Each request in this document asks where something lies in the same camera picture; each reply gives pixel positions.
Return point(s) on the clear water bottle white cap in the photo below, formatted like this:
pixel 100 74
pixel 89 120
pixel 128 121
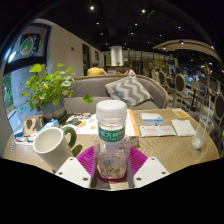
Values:
pixel 111 115

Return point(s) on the pill blister pack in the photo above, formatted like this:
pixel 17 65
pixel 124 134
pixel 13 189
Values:
pixel 13 145

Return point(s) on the green potted plant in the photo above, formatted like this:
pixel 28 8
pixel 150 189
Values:
pixel 46 86

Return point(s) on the white paper napkin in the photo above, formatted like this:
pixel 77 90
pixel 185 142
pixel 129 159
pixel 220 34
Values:
pixel 183 127

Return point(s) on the white round pillar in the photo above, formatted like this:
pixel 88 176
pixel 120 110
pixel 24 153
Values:
pixel 116 55

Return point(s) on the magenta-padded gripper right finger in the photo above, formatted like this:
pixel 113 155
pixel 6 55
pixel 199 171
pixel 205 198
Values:
pixel 151 171

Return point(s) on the group of dining chairs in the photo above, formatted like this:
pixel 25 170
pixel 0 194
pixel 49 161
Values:
pixel 181 86

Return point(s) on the grey white chevron cushion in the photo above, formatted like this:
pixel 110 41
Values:
pixel 128 90

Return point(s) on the group of ceiling lights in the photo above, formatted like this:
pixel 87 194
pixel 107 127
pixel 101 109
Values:
pixel 91 8

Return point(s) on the window with festive decals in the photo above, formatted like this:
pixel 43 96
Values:
pixel 23 50

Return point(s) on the person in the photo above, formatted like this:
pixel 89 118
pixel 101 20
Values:
pixel 128 70
pixel 96 70

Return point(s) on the colourful printed leaflet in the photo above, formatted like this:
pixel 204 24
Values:
pixel 81 123

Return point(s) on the clear plastic cup with straw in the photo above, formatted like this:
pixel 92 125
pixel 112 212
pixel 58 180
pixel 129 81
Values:
pixel 201 131

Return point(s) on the grey curved sofa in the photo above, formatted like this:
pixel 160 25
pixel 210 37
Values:
pixel 93 88

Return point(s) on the small white blue box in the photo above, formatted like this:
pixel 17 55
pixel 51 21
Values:
pixel 151 119

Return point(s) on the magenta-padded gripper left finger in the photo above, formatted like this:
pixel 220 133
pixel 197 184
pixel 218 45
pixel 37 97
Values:
pixel 72 171

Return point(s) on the white printed paper sheets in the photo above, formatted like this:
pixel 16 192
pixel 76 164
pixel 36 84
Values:
pixel 156 130

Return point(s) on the brown paper sheet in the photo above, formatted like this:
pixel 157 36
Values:
pixel 33 125

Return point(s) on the pale green ceramic mug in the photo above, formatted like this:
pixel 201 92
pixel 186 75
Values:
pixel 50 143

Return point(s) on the yellow card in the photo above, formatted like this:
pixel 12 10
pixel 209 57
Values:
pixel 180 113

